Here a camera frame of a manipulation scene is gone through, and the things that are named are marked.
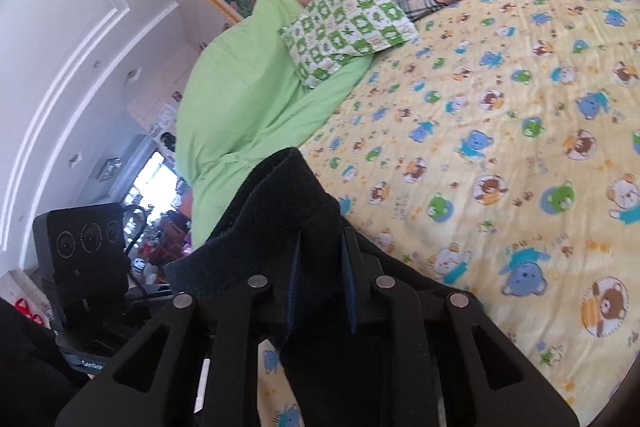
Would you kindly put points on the black pants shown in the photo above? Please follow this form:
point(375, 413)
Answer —
point(280, 197)

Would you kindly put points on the bright window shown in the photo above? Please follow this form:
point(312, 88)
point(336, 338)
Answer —
point(150, 177)

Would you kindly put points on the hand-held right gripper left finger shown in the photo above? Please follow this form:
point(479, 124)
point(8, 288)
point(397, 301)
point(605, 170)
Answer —
point(295, 287)

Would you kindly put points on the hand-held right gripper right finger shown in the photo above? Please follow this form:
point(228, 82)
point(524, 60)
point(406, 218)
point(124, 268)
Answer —
point(351, 279)

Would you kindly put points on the green checkered pillow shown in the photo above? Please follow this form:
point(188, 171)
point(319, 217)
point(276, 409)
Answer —
point(350, 22)

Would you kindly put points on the green quilt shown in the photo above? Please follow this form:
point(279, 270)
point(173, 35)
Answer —
point(240, 97)

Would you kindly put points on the yellow bear print bed sheet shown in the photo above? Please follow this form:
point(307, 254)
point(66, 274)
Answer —
point(500, 132)

